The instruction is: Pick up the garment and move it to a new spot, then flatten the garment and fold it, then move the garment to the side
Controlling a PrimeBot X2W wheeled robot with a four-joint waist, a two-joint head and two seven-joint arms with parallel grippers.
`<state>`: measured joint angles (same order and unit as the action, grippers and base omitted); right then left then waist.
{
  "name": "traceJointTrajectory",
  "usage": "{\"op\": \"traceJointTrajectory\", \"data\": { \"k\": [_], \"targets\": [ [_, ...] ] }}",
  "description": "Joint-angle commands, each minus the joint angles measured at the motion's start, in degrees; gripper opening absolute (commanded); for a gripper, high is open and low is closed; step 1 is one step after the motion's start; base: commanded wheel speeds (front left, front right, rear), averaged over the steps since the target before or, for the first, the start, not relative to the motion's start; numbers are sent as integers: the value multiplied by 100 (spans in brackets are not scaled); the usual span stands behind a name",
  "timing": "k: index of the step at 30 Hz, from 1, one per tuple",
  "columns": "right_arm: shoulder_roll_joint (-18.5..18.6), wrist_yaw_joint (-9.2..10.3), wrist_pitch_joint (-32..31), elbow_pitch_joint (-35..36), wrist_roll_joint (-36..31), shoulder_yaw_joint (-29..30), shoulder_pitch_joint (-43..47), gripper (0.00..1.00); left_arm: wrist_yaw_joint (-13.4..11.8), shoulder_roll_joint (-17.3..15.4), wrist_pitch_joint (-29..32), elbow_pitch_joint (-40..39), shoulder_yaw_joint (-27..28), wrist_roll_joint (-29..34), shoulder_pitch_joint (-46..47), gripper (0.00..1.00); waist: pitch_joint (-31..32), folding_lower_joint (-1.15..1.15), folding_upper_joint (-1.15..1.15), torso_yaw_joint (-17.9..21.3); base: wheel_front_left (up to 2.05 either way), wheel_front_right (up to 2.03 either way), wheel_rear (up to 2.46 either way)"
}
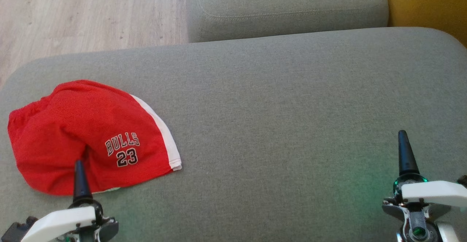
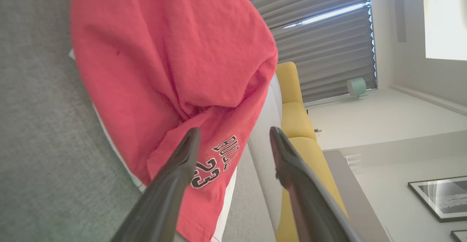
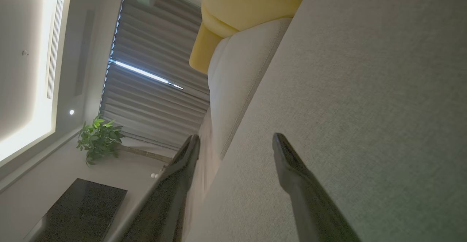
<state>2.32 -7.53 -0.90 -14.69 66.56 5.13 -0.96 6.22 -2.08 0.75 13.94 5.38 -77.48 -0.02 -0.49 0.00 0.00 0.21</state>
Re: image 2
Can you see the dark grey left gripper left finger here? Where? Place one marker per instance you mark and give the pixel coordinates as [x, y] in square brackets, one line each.
[160, 198]

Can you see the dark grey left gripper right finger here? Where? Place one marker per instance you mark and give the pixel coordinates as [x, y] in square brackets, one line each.
[310, 205]

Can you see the red number 23 basketball jersey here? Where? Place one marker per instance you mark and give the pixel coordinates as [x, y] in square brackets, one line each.
[164, 52]

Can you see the yellow upholstered armchair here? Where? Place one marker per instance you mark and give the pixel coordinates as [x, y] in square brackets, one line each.
[297, 120]

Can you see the mint green lamp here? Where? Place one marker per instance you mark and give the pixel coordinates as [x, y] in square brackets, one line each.
[356, 87]

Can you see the grey fabric sofa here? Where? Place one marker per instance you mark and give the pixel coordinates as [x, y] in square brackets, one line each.
[36, 125]

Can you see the grey pleated curtain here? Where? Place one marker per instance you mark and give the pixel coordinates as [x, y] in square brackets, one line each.
[328, 52]

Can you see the bright white window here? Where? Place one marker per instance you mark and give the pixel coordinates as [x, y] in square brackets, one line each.
[445, 19]

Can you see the large black picture frame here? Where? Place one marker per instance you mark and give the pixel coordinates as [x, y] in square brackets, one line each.
[443, 198]

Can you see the small black picture frame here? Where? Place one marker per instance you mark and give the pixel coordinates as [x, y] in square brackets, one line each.
[460, 236]

